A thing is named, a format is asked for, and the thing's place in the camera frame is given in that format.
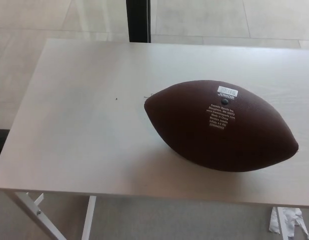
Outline brown junior football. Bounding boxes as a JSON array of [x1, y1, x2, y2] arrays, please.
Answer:
[[143, 79, 300, 173]]

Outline white table leg with brace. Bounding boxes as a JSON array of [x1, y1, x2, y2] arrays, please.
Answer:
[[9, 191, 68, 240]]

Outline dark low floor object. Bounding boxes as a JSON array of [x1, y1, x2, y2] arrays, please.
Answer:
[[0, 128, 11, 151]]

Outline white table leg with tape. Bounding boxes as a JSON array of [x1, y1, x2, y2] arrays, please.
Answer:
[[276, 206, 289, 240]]

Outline crumpled white tape strips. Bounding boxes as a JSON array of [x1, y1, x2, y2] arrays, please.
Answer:
[[268, 206, 309, 240]]

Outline black vertical window post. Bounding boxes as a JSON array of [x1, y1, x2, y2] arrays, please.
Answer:
[[126, 0, 152, 43]]

